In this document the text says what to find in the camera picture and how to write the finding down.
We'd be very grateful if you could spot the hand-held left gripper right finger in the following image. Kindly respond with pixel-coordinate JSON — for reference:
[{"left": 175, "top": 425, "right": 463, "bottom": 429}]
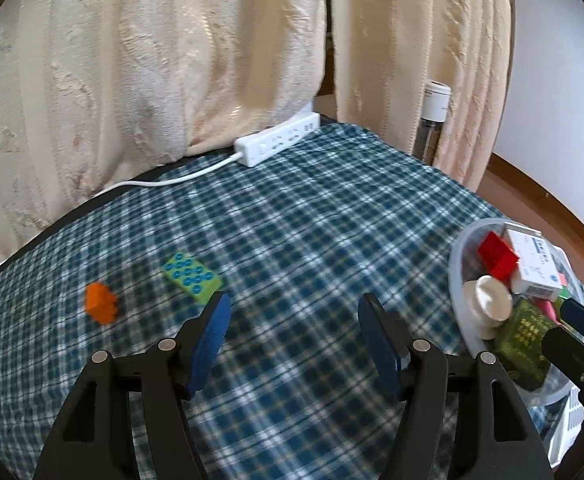
[{"left": 358, "top": 292, "right": 555, "bottom": 480}]

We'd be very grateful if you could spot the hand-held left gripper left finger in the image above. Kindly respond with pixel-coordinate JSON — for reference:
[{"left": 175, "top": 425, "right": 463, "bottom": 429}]
[{"left": 32, "top": 290, "right": 233, "bottom": 480}]

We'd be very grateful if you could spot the dark green box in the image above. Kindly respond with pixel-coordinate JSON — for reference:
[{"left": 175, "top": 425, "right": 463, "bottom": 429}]
[{"left": 494, "top": 299, "right": 558, "bottom": 392}]

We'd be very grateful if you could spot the green blue-dotted toy block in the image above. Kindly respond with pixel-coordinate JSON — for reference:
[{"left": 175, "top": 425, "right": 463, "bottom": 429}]
[{"left": 162, "top": 252, "right": 224, "bottom": 306}]

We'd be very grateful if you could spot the white medicine box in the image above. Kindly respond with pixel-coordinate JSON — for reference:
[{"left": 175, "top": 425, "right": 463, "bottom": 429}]
[{"left": 502, "top": 226, "right": 562, "bottom": 298}]

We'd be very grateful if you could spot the white plastic cap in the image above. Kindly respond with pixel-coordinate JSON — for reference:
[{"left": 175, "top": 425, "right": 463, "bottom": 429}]
[{"left": 463, "top": 275, "right": 514, "bottom": 340}]

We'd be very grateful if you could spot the clear plastic container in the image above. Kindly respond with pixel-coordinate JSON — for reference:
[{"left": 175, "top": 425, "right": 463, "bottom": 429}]
[{"left": 448, "top": 217, "right": 580, "bottom": 406}]

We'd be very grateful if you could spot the red toy block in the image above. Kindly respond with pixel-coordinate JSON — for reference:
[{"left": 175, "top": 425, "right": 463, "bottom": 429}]
[{"left": 476, "top": 231, "right": 520, "bottom": 281}]

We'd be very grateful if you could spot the orange toy block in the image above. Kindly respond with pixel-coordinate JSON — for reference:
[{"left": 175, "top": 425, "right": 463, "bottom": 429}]
[{"left": 84, "top": 282, "right": 119, "bottom": 325}]

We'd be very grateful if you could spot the white plastic basket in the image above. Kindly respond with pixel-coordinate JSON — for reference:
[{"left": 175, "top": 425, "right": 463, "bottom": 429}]
[{"left": 546, "top": 392, "right": 584, "bottom": 462}]

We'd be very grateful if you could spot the blue plaid tablecloth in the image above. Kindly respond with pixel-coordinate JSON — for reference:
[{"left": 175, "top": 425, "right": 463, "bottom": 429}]
[{"left": 0, "top": 122, "right": 584, "bottom": 480}]

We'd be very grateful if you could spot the white power strip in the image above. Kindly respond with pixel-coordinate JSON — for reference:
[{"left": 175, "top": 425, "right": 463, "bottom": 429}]
[{"left": 234, "top": 112, "right": 321, "bottom": 167}]

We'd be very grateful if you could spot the bottle with white cap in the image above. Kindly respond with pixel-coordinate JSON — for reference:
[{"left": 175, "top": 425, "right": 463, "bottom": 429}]
[{"left": 414, "top": 80, "right": 452, "bottom": 166}]

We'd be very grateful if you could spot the cream patterned wide curtain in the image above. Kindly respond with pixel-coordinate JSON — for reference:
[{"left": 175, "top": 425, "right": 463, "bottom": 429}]
[{"left": 0, "top": 0, "right": 329, "bottom": 286}]

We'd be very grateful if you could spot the cream patterned narrow curtain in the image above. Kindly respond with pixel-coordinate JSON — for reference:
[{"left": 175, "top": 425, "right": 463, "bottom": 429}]
[{"left": 329, "top": 0, "right": 515, "bottom": 193}]

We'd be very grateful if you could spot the white power cable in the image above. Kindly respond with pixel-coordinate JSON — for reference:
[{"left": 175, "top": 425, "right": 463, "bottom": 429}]
[{"left": 0, "top": 155, "right": 243, "bottom": 291}]

